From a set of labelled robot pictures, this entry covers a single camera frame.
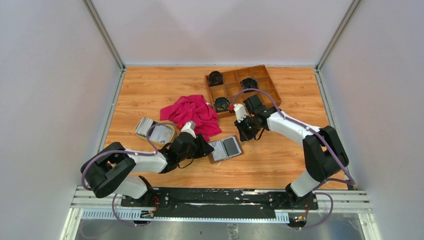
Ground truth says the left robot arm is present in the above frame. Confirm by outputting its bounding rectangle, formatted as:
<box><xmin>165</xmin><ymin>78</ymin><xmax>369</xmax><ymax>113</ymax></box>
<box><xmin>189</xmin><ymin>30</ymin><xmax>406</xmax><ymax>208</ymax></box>
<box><xmin>80</xmin><ymin>132</ymin><xmax>214</xmax><ymax>207</ymax></box>

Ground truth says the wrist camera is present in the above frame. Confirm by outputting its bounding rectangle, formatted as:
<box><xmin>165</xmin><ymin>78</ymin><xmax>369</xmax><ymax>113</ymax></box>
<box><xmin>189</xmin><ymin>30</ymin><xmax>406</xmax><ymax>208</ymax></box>
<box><xmin>180</xmin><ymin>120</ymin><xmax>197</xmax><ymax>138</ymax></box>
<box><xmin>228</xmin><ymin>103</ymin><xmax>248</xmax><ymax>123</ymax></box>

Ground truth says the purple cable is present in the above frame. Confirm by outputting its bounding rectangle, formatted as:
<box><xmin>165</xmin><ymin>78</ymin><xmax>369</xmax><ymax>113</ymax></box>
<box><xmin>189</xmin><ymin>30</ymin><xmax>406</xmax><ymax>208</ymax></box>
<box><xmin>80</xmin><ymin>122</ymin><xmax>181</xmax><ymax>228</ymax></box>
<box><xmin>230</xmin><ymin>88</ymin><xmax>356</xmax><ymax>231</ymax></box>

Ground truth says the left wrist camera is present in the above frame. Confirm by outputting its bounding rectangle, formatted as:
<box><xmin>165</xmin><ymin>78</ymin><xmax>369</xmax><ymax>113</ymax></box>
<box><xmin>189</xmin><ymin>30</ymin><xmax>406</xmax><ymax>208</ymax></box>
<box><xmin>180</xmin><ymin>120</ymin><xmax>197</xmax><ymax>138</ymax></box>

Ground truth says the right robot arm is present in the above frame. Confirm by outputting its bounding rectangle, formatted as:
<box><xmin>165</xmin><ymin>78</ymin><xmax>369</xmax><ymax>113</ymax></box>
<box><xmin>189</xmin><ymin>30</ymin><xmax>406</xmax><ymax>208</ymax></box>
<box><xmin>228</xmin><ymin>94</ymin><xmax>349</xmax><ymax>209</ymax></box>

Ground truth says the black credit card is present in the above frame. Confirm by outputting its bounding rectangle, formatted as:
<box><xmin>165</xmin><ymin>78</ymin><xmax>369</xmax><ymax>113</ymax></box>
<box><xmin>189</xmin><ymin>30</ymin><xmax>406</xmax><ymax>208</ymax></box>
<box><xmin>221</xmin><ymin>136</ymin><xmax>242</xmax><ymax>158</ymax></box>

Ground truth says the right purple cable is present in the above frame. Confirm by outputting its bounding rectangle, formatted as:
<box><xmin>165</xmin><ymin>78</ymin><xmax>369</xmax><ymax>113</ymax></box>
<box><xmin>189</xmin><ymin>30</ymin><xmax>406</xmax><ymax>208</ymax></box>
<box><xmin>230</xmin><ymin>88</ymin><xmax>356</xmax><ymax>231</ymax></box>

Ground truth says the black coiled belt top-left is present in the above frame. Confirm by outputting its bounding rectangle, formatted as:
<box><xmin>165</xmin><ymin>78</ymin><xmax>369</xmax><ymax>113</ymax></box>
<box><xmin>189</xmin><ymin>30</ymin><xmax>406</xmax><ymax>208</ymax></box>
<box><xmin>207</xmin><ymin>70</ymin><xmax>224</xmax><ymax>87</ymax></box>

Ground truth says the brown leather card holder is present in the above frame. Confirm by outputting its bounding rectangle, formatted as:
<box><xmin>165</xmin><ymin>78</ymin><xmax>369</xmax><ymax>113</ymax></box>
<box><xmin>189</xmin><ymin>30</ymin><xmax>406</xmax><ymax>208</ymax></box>
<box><xmin>208</xmin><ymin>135</ymin><xmax>244</xmax><ymax>164</ymax></box>

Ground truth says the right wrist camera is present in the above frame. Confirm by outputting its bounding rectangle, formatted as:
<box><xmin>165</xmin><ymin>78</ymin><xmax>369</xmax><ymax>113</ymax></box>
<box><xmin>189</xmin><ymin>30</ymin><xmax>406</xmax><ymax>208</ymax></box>
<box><xmin>228</xmin><ymin>103</ymin><xmax>248</xmax><ymax>123</ymax></box>

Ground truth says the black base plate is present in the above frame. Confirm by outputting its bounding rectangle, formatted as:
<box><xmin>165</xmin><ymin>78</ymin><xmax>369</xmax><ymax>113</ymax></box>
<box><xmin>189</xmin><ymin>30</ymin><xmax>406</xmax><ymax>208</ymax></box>
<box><xmin>120</xmin><ymin>187</ymin><xmax>319</xmax><ymax>220</ymax></box>

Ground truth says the magenta cloth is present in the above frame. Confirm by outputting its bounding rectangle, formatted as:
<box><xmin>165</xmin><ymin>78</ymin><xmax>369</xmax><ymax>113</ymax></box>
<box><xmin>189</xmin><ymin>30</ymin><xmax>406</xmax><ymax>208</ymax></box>
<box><xmin>160</xmin><ymin>94</ymin><xmax>222</xmax><ymax>141</ymax></box>

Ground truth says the aluminium frame rail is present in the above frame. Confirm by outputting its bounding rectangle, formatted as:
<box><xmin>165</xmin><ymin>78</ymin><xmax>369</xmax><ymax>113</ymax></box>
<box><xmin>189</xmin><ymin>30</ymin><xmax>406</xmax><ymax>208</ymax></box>
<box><xmin>60</xmin><ymin>187</ymin><xmax>381</xmax><ymax>240</ymax></box>

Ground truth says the white patterned credit card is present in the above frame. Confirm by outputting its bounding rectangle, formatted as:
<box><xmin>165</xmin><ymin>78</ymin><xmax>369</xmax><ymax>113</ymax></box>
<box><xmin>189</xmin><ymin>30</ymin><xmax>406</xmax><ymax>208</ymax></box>
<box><xmin>209</xmin><ymin>141</ymin><xmax>227</xmax><ymax>163</ymax></box>

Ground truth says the black coiled belt bottom-left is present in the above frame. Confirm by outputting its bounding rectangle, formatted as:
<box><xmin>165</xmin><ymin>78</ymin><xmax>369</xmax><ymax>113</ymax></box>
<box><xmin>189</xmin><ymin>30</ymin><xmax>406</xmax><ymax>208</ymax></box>
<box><xmin>213</xmin><ymin>97</ymin><xmax>231</xmax><ymax>113</ymax></box>

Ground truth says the beige oval card box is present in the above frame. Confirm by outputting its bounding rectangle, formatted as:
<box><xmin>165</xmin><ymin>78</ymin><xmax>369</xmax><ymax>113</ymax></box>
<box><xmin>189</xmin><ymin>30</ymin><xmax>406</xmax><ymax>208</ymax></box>
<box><xmin>134</xmin><ymin>117</ymin><xmax>176</xmax><ymax>147</ymax></box>

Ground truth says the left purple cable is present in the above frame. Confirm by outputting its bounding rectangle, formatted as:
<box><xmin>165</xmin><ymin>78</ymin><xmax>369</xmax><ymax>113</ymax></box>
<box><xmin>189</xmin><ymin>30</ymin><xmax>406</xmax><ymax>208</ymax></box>
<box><xmin>80</xmin><ymin>122</ymin><xmax>181</xmax><ymax>228</ymax></box>

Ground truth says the black coiled belt centre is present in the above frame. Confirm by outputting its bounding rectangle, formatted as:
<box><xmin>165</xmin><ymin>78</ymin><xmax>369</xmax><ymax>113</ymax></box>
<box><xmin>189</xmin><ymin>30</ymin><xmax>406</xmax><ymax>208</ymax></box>
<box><xmin>240</xmin><ymin>77</ymin><xmax>258</xmax><ymax>90</ymax></box>

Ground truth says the wooden compartment tray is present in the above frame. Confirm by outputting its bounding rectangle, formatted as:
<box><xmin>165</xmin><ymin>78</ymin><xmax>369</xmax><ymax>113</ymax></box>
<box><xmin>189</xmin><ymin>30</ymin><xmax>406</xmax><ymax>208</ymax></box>
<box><xmin>204</xmin><ymin>65</ymin><xmax>282</xmax><ymax>119</ymax></box>

